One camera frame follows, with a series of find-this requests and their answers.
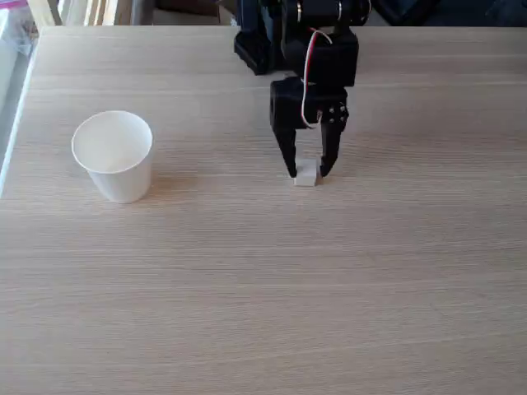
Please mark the white cube block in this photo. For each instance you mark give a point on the white cube block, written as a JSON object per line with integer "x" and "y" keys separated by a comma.
{"x": 306, "y": 175}

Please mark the brown cardboard box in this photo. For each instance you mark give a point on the brown cardboard box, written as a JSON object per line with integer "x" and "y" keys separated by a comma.
{"x": 185, "y": 16}

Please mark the white paper cup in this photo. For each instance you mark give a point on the white paper cup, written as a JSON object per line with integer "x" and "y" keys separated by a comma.
{"x": 115, "y": 164}

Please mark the light wooden slats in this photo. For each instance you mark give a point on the light wooden slats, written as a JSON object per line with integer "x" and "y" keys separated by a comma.
{"x": 90, "y": 12}

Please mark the clear plastic bag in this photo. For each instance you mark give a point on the clear plastic bag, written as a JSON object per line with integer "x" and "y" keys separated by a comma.
{"x": 14, "y": 29}

